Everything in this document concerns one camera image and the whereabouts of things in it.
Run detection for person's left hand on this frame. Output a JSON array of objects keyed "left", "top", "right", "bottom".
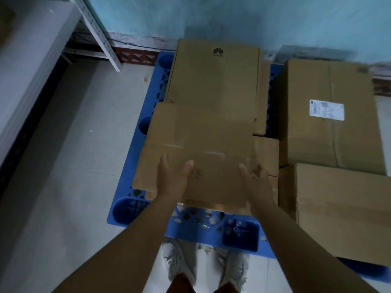
[{"left": 157, "top": 152, "right": 195, "bottom": 197}]

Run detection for person's right hand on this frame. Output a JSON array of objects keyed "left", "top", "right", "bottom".
[{"left": 238, "top": 163, "right": 278, "bottom": 205}]

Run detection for person's right forearm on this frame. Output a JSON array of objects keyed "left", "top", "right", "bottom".
[{"left": 249, "top": 201, "right": 372, "bottom": 293}]

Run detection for person's left forearm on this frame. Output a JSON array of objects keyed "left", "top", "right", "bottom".
[{"left": 50, "top": 194, "right": 186, "bottom": 293}]

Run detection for small brown cardboard box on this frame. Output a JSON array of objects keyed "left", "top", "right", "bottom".
[{"left": 252, "top": 136, "right": 280, "bottom": 205}]

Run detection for plain flat cardboard box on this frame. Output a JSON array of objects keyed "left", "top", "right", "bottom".
[{"left": 132, "top": 103, "right": 256, "bottom": 211}]

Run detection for blue plastic pallet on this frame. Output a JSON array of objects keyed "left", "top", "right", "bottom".
[
  {"left": 107, "top": 51, "right": 286, "bottom": 254},
  {"left": 336, "top": 256, "right": 391, "bottom": 285}
]

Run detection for cardboard box with white label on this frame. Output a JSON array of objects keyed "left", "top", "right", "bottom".
[{"left": 273, "top": 59, "right": 387, "bottom": 176}]

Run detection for person's left white sneaker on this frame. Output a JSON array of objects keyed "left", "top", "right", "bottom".
[{"left": 161, "top": 239, "right": 198, "bottom": 284}]

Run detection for person's white sneaker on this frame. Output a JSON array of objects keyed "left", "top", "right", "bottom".
[
  {"left": 161, "top": 239, "right": 198, "bottom": 284},
  {"left": 214, "top": 248, "right": 250, "bottom": 291}
]

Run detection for cardboard box with black logo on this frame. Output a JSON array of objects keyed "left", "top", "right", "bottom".
[{"left": 164, "top": 39, "right": 271, "bottom": 136}]

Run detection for person's right white sneaker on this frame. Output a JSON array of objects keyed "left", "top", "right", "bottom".
[{"left": 214, "top": 248, "right": 250, "bottom": 291}]

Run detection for large taped cardboard box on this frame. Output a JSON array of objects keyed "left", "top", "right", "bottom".
[{"left": 279, "top": 163, "right": 391, "bottom": 268}]

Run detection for reddish brown trousers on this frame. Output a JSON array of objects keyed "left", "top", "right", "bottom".
[{"left": 166, "top": 273, "right": 242, "bottom": 293}]

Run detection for grey shelf board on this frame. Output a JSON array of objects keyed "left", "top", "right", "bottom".
[{"left": 0, "top": 0, "right": 82, "bottom": 168}]

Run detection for white metal shelf frame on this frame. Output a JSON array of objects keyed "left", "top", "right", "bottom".
[{"left": 63, "top": 0, "right": 123, "bottom": 72}]

